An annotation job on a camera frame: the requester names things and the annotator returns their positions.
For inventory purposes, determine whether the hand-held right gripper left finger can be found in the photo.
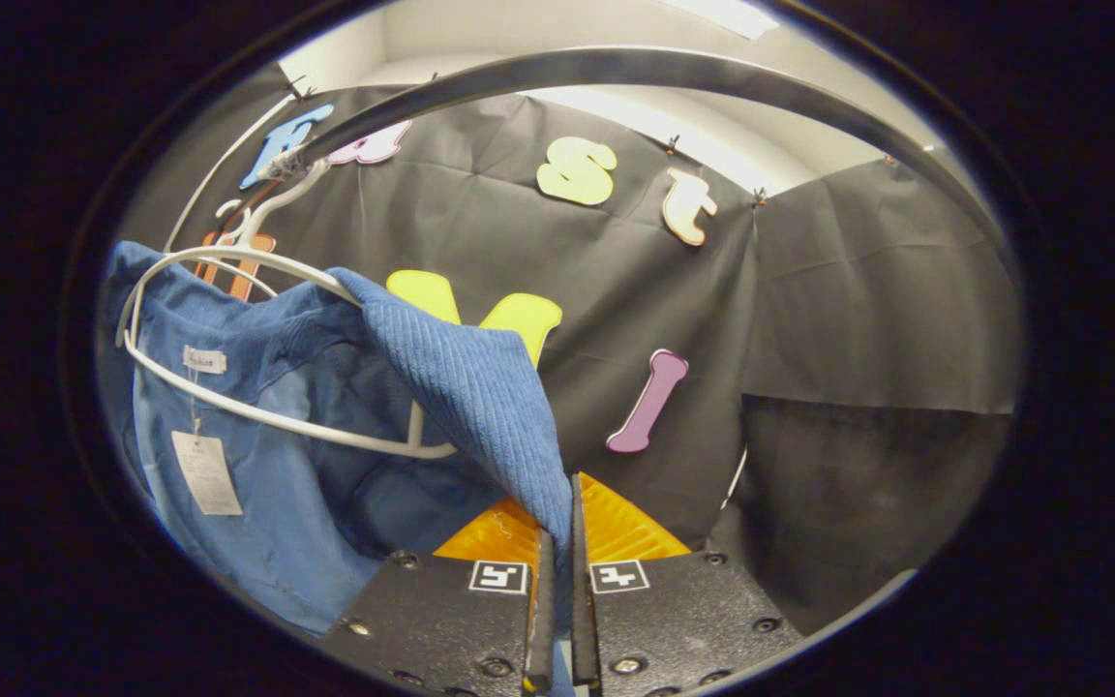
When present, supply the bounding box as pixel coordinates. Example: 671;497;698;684
318;499;558;697

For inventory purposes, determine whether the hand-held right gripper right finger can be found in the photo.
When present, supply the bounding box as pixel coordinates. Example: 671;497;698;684
570;471;805;697

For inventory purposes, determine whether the blue shirt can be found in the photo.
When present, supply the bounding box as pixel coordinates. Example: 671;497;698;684
103;240;578;697

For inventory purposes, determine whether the black clothes rack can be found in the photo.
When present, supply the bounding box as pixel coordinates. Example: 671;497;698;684
262;46;1018;282

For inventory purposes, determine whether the ceiling light panel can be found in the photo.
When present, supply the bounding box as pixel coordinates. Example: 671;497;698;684
659;0;781;40

